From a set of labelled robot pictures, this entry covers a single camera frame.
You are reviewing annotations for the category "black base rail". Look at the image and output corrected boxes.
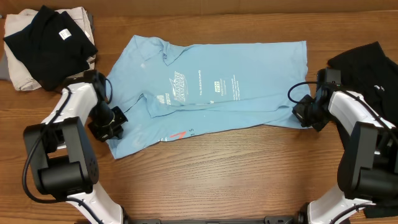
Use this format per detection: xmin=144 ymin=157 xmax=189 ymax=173
xmin=124 ymin=214 xmax=308 ymax=224

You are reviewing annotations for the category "light blue printed t-shirt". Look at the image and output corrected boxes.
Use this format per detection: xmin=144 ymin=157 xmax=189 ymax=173
xmin=108 ymin=35 xmax=310 ymax=159

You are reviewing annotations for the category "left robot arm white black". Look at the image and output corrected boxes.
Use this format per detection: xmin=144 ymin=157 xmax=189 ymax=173
xmin=22 ymin=70 xmax=132 ymax=223

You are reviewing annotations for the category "beige folded garment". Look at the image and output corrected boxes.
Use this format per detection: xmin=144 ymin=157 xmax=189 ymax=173
xmin=4 ymin=7 xmax=95 ymax=91

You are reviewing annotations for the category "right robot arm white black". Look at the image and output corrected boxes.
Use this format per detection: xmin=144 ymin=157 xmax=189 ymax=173
xmin=290 ymin=68 xmax=397 ymax=223

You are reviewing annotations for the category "grey folded garment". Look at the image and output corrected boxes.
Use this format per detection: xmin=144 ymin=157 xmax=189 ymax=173
xmin=0 ymin=54 xmax=11 ymax=82

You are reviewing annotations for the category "black folded shirt on stack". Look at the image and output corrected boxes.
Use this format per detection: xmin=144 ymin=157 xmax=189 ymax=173
xmin=4 ymin=6 xmax=98 ymax=91

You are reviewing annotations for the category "black garment pile right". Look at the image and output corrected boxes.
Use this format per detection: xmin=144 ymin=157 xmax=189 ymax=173
xmin=328 ymin=42 xmax=397 ymax=218

